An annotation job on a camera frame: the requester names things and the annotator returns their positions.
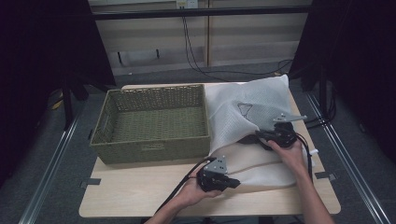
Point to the dark curtain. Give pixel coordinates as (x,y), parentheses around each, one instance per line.
(37,62)
(358,62)

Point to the person's left hand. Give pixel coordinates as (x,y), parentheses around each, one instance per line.
(194,194)

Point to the white wall outlet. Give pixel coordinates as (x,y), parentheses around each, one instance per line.
(186,3)

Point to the black metal stand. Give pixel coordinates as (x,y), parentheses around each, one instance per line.
(67,105)

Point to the green woven basket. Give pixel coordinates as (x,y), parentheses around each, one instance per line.
(155,154)

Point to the black horizontal bar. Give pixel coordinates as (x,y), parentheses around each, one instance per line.
(202,12)

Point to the aluminium floor rail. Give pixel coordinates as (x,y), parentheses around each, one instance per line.
(351,161)
(46,177)

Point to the white mesh laundry bag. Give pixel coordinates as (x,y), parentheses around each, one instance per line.
(230,124)

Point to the person's right hand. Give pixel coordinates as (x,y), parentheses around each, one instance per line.
(291,157)

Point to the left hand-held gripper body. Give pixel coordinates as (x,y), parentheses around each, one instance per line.
(214,177)

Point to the yellow object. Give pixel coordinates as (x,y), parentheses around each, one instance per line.
(57,104)

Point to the black wall hook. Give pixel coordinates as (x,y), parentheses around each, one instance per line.
(158,53)
(119,58)

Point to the grey table edge bracket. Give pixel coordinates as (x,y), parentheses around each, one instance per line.
(91,182)
(326,175)

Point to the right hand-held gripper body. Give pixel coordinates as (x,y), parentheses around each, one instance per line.
(283,133)

